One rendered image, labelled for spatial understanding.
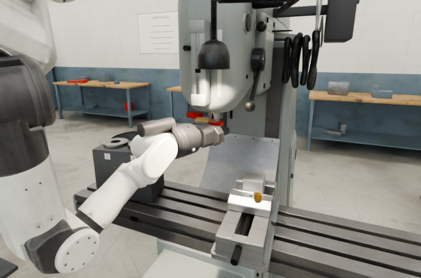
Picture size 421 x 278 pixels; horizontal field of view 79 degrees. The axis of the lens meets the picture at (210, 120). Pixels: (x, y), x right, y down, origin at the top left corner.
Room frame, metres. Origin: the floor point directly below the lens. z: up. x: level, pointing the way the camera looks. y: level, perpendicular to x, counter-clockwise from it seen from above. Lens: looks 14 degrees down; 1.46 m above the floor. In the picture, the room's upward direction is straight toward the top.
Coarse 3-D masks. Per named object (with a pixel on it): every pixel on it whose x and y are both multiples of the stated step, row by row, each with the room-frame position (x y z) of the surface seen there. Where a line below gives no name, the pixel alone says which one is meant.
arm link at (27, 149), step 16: (0, 80) 0.32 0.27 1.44; (16, 80) 0.33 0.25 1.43; (0, 96) 0.31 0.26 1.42; (16, 96) 0.32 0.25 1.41; (32, 96) 0.33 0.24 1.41; (0, 112) 0.31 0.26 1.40; (16, 112) 0.32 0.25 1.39; (32, 112) 0.33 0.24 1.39; (0, 128) 0.31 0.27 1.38; (16, 128) 0.32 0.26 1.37; (0, 144) 0.31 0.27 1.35; (16, 144) 0.32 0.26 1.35; (32, 144) 0.34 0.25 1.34; (0, 160) 0.31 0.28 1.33; (16, 160) 0.32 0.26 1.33; (32, 160) 0.34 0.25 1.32; (0, 176) 0.31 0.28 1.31
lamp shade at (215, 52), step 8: (216, 40) 0.57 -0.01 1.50; (200, 48) 0.57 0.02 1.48; (208, 48) 0.55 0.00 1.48; (216, 48) 0.55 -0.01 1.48; (224, 48) 0.56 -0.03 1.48; (200, 56) 0.56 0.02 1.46; (208, 56) 0.55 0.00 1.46; (216, 56) 0.55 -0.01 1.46; (224, 56) 0.55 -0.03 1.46; (200, 64) 0.56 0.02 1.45; (208, 64) 0.55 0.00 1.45; (216, 64) 0.55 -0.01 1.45; (224, 64) 0.55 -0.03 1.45
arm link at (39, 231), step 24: (48, 168) 0.36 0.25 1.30; (0, 192) 0.32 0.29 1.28; (24, 192) 0.33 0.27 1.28; (48, 192) 0.36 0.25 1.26; (0, 216) 0.32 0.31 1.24; (24, 216) 0.33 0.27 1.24; (48, 216) 0.35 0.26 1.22; (24, 240) 0.33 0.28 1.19; (48, 240) 0.34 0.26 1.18; (72, 240) 0.37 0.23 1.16; (96, 240) 0.40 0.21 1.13; (48, 264) 0.34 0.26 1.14; (72, 264) 0.36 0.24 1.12
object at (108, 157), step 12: (108, 144) 0.87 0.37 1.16; (120, 144) 0.87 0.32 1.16; (96, 156) 0.85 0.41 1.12; (108, 156) 0.84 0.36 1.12; (120, 156) 0.83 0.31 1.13; (132, 156) 0.82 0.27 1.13; (96, 168) 0.85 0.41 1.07; (108, 168) 0.84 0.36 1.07; (96, 180) 0.85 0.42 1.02; (144, 192) 0.81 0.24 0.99; (156, 192) 0.84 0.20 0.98
